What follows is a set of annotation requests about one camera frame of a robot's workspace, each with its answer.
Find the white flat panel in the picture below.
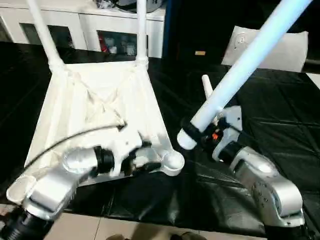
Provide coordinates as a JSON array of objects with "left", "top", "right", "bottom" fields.
[{"left": 306, "top": 72, "right": 320, "bottom": 90}]

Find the grey helmet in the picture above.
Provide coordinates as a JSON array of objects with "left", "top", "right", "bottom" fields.
[{"left": 117, "top": 0, "right": 166, "bottom": 14}]

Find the dark left robot foot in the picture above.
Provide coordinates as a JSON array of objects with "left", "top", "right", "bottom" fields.
[{"left": 107, "top": 233, "right": 131, "bottom": 240}]

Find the white plastic table top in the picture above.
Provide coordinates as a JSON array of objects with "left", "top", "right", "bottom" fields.
[{"left": 6, "top": 61, "right": 186, "bottom": 205}]

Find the white plastic table leg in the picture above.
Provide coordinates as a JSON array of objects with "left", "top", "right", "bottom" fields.
[
  {"left": 176, "top": 0, "right": 315, "bottom": 151},
  {"left": 201, "top": 74, "right": 214, "bottom": 101},
  {"left": 134, "top": 0, "right": 150, "bottom": 69},
  {"left": 24, "top": 0, "right": 66, "bottom": 73}
]

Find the dark robot foot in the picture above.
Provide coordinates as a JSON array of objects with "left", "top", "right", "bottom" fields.
[
  {"left": 172, "top": 231, "right": 209, "bottom": 240},
  {"left": 107, "top": 233, "right": 131, "bottom": 240}
]

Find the white cabinet with glass doors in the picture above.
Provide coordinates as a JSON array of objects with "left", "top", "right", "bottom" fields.
[{"left": 0, "top": 0, "right": 166, "bottom": 59}]

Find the black cabinet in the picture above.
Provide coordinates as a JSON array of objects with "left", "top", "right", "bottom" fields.
[{"left": 163, "top": 0, "right": 240, "bottom": 66}]

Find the dark right robot foot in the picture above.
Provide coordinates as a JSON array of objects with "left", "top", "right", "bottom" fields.
[{"left": 172, "top": 231, "right": 209, "bottom": 240}]

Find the black bar with red mark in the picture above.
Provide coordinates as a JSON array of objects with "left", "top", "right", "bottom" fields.
[{"left": 304, "top": 58, "right": 320, "bottom": 68}]

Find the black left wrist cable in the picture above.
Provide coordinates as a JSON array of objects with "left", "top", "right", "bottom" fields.
[{"left": 23, "top": 120, "right": 129, "bottom": 174}]

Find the black cable clutter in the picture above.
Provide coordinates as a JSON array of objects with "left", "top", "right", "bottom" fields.
[{"left": 96, "top": 0, "right": 118, "bottom": 10}]

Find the black work mat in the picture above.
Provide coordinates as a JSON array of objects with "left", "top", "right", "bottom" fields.
[{"left": 0, "top": 41, "right": 320, "bottom": 237}]

